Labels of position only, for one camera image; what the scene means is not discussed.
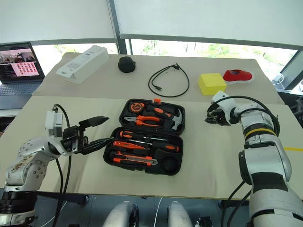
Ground black tool case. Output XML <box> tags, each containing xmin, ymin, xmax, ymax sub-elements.
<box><xmin>103</xmin><ymin>98</ymin><xmax>186</xmax><ymax>176</ymax></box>

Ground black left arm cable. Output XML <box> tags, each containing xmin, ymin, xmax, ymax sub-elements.
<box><xmin>52</xmin><ymin>103</ymin><xmax>72</xmax><ymax>227</ymax></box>

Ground flathead screwdriver orange black handle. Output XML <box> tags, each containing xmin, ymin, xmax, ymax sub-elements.
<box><xmin>117</xmin><ymin>130</ymin><xmax>152</xmax><ymax>144</ymax></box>

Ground silver robot leg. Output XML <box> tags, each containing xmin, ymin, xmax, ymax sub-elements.
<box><xmin>166</xmin><ymin>201</ymin><xmax>194</xmax><ymax>227</ymax></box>
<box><xmin>102</xmin><ymin>201</ymin><xmax>139</xmax><ymax>227</ymax></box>

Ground open grey laptop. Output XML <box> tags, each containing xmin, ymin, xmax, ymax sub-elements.
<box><xmin>0</xmin><ymin>42</ymin><xmax>46</xmax><ymax>96</ymax></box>

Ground silver right robot leg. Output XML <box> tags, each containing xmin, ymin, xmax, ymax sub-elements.
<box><xmin>166</xmin><ymin>201</ymin><xmax>194</xmax><ymax>227</ymax></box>

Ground orange black tape measure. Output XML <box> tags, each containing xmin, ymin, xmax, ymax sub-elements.
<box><xmin>129</xmin><ymin>102</ymin><xmax>145</xmax><ymax>114</ymax></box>

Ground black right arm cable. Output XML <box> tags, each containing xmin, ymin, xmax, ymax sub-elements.
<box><xmin>214</xmin><ymin>95</ymin><xmax>281</xmax><ymax>227</ymax></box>

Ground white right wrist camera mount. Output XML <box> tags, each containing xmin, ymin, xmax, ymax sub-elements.
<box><xmin>211</xmin><ymin>90</ymin><xmax>236</xmax><ymax>125</ymax></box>

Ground white roller blind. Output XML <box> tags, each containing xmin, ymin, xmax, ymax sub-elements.
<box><xmin>0</xmin><ymin>0</ymin><xmax>117</xmax><ymax>44</ymax></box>
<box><xmin>113</xmin><ymin>0</ymin><xmax>303</xmax><ymax>51</ymax></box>

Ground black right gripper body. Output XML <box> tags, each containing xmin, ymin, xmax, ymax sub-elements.
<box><xmin>214</xmin><ymin>103</ymin><xmax>232</xmax><ymax>128</ymax></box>

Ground thin white cable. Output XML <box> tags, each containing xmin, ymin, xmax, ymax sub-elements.
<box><xmin>153</xmin><ymin>196</ymin><xmax>164</xmax><ymax>227</ymax></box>

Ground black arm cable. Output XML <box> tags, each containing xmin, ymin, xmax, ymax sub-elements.
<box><xmin>52</xmin><ymin>103</ymin><xmax>72</xmax><ymax>227</ymax></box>
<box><xmin>214</xmin><ymin>95</ymin><xmax>281</xmax><ymax>227</ymax></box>

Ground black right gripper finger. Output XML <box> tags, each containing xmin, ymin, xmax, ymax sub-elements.
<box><xmin>208</xmin><ymin>116</ymin><xmax>226</xmax><ymax>128</ymax></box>
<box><xmin>207</xmin><ymin>104</ymin><xmax>220</xmax><ymax>117</ymax></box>

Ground claw hammer orange black handle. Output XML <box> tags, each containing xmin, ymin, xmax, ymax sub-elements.
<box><xmin>146</xmin><ymin>105</ymin><xmax>185</xmax><ymax>132</ymax></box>

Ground orange handled pliers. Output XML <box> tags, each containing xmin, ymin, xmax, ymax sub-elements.
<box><xmin>124</xmin><ymin>114</ymin><xmax>163</xmax><ymax>127</ymax></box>

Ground small white device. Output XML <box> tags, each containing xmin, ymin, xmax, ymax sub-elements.
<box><xmin>272</xmin><ymin>73</ymin><xmax>285</xmax><ymax>85</ymax></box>

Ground yellow rectangular block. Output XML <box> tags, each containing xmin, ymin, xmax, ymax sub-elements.
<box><xmin>197</xmin><ymin>72</ymin><xmax>228</xmax><ymax>96</ymax></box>

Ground dark window frame post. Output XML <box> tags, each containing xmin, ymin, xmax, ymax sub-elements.
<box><xmin>106</xmin><ymin>0</ymin><xmax>132</xmax><ymax>56</ymax></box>

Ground white cardboard box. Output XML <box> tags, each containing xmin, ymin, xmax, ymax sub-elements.
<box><xmin>55</xmin><ymin>44</ymin><xmax>110</xmax><ymax>85</ymax></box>

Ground orange voltage tester pen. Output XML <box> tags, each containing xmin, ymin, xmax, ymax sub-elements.
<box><xmin>112</xmin><ymin>140</ymin><xmax>152</xmax><ymax>151</ymax></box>

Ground Phillips screwdriver orange black handle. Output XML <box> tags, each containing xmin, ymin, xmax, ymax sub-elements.
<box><xmin>136</xmin><ymin>136</ymin><xmax>178</xmax><ymax>153</ymax></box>

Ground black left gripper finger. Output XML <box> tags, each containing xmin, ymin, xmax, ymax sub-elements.
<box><xmin>78</xmin><ymin>137</ymin><xmax>115</xmax><ymax>156</ymax></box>
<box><xmin>78</xmin><ymin>115</ymin><xmax>110</xmax><ymax>131</ymax></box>

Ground black USB cable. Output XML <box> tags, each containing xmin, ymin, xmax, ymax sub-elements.
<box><xmin>148</xmin><ymin>61</ymin><xmax>190</xmax><ymax>98</ymax></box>

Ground red shoe with white sole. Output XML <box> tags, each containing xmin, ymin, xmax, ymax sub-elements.
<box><xmin>223</xmin><ymin>69</ymin><xmax>254</xmax><ymax>86</ymax></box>

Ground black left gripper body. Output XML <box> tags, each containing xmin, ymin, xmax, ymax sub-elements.
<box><xmin>60</xmin><ymin>125</ymin><xmax>91</xmax><ymax>156</ymax></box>

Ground silver left robot leg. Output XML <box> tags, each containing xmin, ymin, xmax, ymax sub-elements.
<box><xmin>102</xmin><ymin>201</ymin><xmax>139</xmax><ymax>227</ymax></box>

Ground black round cap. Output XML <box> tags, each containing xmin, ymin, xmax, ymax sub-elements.
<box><xmin>117</xmin><ymin>56</ymin><xmax>137</xmax><ymax>74</ymax></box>

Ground orange black utility knife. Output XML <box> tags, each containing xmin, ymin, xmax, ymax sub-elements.
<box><xmin>113</xmin><ymin>151</ymin><xmax>159</xmax><ymax>166</ymax></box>

